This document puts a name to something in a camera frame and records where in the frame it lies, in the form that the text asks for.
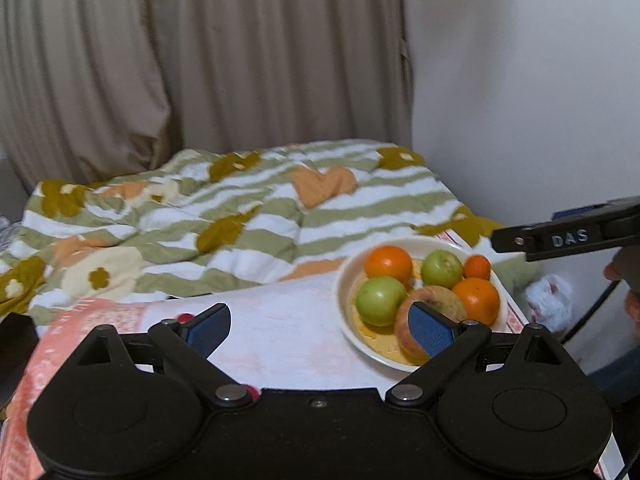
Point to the blemished red apple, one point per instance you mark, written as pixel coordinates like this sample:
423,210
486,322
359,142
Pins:
440,302

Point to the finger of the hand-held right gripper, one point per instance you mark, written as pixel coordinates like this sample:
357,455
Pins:
565,237

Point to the person's right hand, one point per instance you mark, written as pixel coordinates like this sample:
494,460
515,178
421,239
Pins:
611,273

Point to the small orange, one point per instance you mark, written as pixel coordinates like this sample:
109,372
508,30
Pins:
476,266

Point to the white plastic bag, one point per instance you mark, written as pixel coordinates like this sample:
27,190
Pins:
549,301

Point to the pink floral tablecloth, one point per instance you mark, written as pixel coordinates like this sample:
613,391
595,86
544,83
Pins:
285,330

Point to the large orange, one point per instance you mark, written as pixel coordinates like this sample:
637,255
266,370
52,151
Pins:
477,300
387,262

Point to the red cherry tomato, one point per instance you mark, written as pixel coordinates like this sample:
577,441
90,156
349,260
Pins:
186,318
250,392

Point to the cream plate with cartoon print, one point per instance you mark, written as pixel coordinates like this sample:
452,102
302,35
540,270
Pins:
380,347

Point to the green striped flower blanket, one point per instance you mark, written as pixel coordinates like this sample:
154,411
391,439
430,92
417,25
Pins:
250,215

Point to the beige curtain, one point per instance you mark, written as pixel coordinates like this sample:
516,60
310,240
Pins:
200,60

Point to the dark grey laptop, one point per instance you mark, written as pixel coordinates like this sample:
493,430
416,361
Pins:
15,355

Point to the green apple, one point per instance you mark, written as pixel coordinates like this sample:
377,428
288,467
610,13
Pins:
441,268
380,301

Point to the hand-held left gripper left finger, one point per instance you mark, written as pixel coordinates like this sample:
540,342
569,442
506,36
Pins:
207,330

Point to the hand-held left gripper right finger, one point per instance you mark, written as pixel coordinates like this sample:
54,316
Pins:
430,331

